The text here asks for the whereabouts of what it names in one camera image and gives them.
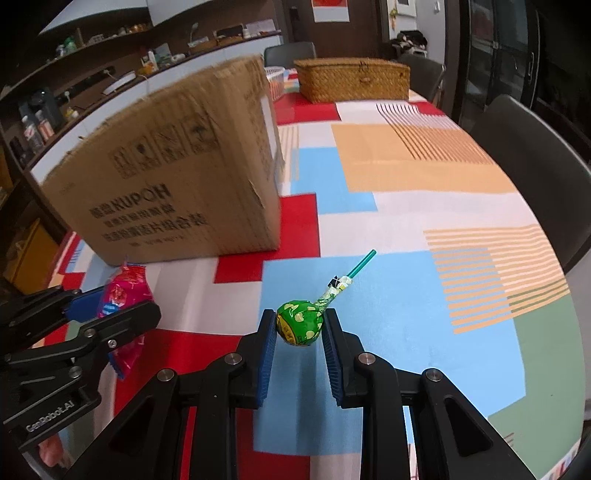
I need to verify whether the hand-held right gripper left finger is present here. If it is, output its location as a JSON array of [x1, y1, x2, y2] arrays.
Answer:
[[67, 309, 278, 480]]

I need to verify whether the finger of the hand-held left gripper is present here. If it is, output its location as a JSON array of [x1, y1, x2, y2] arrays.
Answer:
[[0, 285, 110, 352], [4, 300, 162, 393]]

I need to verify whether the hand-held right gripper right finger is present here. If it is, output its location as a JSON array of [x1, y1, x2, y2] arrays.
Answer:
[[321, 308, 539, 480]]

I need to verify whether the pink snack packet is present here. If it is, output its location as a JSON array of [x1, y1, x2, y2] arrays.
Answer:
[[98, 262, 153, 380]]

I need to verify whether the green lollipop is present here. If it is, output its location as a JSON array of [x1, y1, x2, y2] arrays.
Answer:
[[276, 249, 377, 347]]

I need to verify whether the brown cardboard box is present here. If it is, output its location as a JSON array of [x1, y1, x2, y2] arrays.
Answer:
[[30, 54, 284, 267]]

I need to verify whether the person's left hand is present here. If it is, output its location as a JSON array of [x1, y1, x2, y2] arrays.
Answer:
[[39, 434, 70, 472]]

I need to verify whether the colourful patchwork tablecloth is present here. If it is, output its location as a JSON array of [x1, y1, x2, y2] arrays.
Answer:
[[39, 67, 583, 480]]

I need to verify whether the black coffee machine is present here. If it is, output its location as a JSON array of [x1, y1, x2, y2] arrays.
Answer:
[[30, 90, 63, 132]]

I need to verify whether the white plastic basket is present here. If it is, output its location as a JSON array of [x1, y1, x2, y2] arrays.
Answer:
[[265, 66, 286, 100]]

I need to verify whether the wicker basket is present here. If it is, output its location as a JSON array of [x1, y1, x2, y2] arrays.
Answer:
[[294, 58, 411, 103]]

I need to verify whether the grey chair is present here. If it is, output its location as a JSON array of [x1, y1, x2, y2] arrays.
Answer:
[[471, 95, 591, 273], [397, 54, 446, 100], [263, 41, 317, 68]]

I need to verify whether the black bag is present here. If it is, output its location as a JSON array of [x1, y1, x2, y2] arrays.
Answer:
[[392, 31, 428, 51]]

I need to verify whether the red and white poster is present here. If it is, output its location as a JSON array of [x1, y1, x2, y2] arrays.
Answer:
[[312, 0, 348, 22]]

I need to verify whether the dark glass cabinet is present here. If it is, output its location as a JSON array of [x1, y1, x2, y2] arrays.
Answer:
[[455, 0, 591, 153]]

